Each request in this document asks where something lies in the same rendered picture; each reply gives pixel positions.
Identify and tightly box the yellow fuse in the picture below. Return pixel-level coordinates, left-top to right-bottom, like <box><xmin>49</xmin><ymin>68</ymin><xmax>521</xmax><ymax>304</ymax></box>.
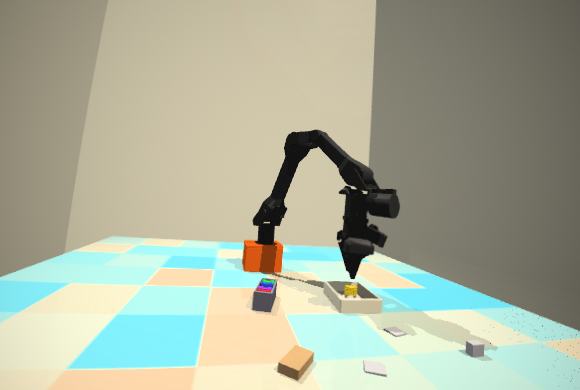
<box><xmin>344</xmin><ymin>285</ymin><xmax>357</xmax><ymax>299</ymax></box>

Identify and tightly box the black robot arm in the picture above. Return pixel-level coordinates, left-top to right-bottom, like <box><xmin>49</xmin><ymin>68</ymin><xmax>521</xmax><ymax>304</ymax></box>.
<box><xmin>252</xmin><ymin>129</ymin><xmax>400</xmax><ymax>248</ymax></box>

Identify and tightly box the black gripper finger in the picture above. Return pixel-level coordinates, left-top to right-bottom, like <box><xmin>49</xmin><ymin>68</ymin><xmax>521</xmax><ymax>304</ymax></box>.
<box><xmin>343</xmin><ymin>250</ymin><xmax>369</xmax><ymax>279</ymax></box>
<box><xmin>338</xmin><ymin>242</ymin><xmax>349</xmax><ymax>271</ymax></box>

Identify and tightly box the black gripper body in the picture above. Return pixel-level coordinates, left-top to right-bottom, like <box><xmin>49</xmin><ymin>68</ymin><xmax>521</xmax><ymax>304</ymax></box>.
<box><xmin>337</xmin><ymin>212</ymin><xmax>374</xmax><ymax>255</ymax></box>

